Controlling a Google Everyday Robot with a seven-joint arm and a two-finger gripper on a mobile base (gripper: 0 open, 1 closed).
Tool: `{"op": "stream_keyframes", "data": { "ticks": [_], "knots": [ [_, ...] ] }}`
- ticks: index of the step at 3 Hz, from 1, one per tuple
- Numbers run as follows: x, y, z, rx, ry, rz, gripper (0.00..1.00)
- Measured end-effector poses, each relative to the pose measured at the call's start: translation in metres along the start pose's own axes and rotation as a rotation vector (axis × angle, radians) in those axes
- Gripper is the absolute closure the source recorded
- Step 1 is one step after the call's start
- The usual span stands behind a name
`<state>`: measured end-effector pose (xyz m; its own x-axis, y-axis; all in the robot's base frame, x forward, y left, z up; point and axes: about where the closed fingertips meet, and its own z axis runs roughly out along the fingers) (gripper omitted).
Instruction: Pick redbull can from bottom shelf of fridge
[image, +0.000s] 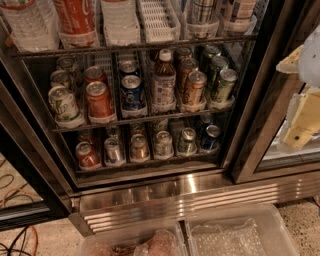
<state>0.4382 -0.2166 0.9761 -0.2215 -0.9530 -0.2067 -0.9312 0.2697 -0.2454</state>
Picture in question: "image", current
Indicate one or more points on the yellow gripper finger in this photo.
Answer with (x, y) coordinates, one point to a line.
(289, 64)
(302, 121)

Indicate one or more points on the silver redbull can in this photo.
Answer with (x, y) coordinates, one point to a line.
(114, 155)

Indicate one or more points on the right glass fridge door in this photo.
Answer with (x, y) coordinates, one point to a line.
(286, 24)

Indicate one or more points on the green ginger ale can front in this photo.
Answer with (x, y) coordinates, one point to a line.
(227, 79)

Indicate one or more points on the green can middle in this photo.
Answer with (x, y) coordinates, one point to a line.
(217, 64)

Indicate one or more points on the orange gold can front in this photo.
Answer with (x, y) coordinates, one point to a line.
(193, 96)

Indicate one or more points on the orange gold can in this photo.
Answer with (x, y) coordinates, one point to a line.
(185, 67)
(193, 96)

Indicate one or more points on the blue can bottom shelf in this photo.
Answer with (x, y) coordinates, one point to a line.
(209, 137)

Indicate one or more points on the orange gold can middle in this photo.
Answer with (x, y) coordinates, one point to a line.
(185, 67)

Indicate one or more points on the green can bottom shelf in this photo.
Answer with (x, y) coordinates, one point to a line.
(186, 143)

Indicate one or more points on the white plastic shelf tray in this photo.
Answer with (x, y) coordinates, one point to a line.
(159, 20)

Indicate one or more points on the silver white can bottom shelf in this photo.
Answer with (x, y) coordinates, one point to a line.
(163, 145)

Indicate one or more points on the blue pepsi can front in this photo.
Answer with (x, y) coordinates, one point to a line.
(133, 102)

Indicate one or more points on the blue pepsi can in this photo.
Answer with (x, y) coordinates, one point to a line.
(129, 67)
(133, 102)

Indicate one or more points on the blue pepsi can rear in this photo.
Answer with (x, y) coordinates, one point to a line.
(129, 67)

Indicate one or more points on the gold can bottom shelf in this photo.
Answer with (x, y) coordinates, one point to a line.
(139, 149)

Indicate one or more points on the steel fridge bottom grille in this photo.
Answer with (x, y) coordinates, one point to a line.
(173, 198)

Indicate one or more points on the red soda can front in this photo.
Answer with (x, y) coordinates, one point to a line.
(100, 109)

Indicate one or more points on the red soda can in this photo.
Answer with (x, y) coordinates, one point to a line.
(95, 74)
(100, 109)

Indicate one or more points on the red soda can rear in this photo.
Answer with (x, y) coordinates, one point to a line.
(95, 74)

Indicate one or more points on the red can bottom shelf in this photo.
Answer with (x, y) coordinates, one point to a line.
(87, 156)

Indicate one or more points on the green white 7up can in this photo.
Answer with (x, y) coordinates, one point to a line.
(63, 102)

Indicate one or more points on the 7up can middle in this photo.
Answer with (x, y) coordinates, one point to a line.
(60, 77)

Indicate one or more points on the right clear plastic bin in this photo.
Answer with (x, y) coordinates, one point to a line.
(247, 230)

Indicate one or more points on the clear plastic bin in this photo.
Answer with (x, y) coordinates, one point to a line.
(247, 230)
(147, 238)

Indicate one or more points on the brown tea bottle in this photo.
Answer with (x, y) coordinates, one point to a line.
(163, 82)

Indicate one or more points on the left clear plastic bin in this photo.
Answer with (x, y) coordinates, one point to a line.
(147, 238)

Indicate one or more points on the red coke bottle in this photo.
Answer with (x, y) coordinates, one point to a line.
(77, 23)

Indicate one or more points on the clear water bottle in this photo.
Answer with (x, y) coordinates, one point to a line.
(34, 24)

